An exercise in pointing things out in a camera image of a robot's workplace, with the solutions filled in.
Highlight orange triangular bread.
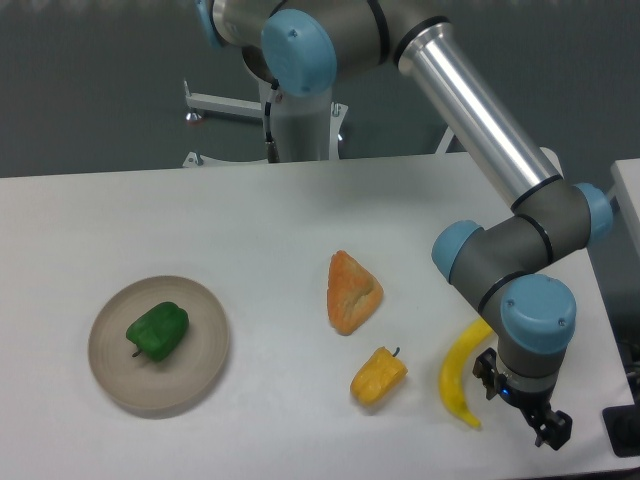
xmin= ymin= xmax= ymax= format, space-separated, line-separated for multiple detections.
xmin=327 ymin=250 xmax=384 ymax=336

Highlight beige round plate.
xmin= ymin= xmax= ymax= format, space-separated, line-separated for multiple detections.
xmin=88 ymin=275 xmax=230 ymax=418

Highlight yellow bell pepper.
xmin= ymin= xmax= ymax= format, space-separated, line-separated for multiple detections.
xmin=350 ymin=347 xmax=408 ymax=407

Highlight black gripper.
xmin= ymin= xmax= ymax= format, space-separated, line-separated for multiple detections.
xmin=472 ymin=348 xmax=573 ymax=450

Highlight green bell pepper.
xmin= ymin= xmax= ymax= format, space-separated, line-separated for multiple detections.
xmin=125 ymin=302 xmax=189 ymax=362

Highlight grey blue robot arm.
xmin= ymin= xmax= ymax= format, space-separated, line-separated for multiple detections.
xmin=196 ymin=1 xmax=613 ymax=449

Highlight white side table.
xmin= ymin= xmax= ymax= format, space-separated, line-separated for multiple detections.
xmin=577 ymin=158 xmax=640 ymax=252

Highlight black device at table edge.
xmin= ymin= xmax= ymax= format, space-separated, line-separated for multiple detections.
xmin=602 ymin=405 xmax=639 ymax=458

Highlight yellow banana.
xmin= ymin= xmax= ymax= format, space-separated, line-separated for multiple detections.
xmin=438 ymin=317 xmax=493 ymax=430

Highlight black cable on pedestal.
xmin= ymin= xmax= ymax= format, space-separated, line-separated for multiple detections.
xmin=263 ymin=78 xmax=281 ymax=164

